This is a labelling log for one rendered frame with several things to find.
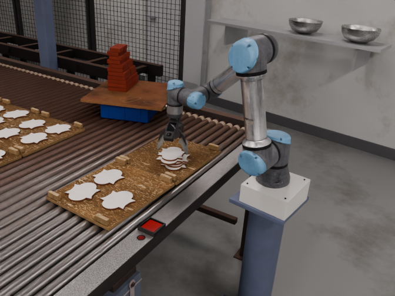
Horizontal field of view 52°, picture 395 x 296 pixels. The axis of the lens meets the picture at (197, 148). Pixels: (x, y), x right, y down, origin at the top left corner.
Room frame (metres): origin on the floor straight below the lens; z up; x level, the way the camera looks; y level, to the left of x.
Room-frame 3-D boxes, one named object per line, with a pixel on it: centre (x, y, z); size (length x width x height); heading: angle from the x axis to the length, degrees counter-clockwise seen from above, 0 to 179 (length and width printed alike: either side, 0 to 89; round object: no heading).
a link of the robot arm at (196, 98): (1.71, 0.03, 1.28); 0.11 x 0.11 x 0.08; 50
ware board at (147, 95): (2.48, 0.43, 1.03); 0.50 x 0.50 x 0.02; 82
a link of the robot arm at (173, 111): (1.76, 0.12, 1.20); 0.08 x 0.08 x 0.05
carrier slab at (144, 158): (1.81, 0.13, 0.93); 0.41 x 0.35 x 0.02; 150
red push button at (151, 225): (1.23, 0.15, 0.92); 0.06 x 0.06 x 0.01; 61
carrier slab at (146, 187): (1.46, 0.35, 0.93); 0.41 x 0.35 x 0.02; 149
